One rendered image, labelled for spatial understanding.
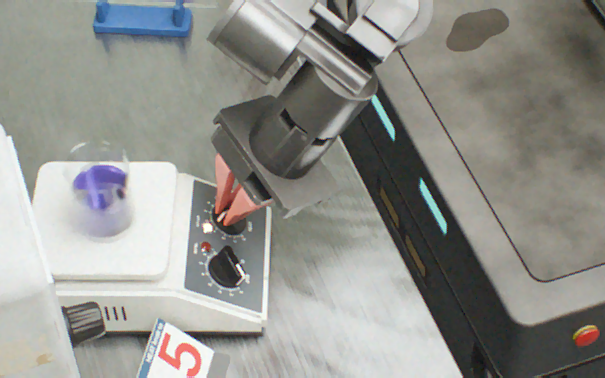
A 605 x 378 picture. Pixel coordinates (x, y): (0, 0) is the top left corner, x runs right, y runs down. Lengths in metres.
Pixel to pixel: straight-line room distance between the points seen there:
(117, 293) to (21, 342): 0.63
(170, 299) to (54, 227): 0.11
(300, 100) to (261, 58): 0.04
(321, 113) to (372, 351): 0.23
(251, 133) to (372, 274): 0.19
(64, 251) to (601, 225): 0.84
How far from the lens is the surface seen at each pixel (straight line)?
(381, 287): 1.13
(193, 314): 1.07
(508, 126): 1.78
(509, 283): 1.62
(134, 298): 1.06
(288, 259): 1.14
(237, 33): 0.96
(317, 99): 0.96
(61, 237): 1.07
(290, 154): 1.00
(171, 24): 1.34
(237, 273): 1.06
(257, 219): 1.13
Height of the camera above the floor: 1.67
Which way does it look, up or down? 50 degrees down
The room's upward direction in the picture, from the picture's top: 1 degrees counter-clockwise
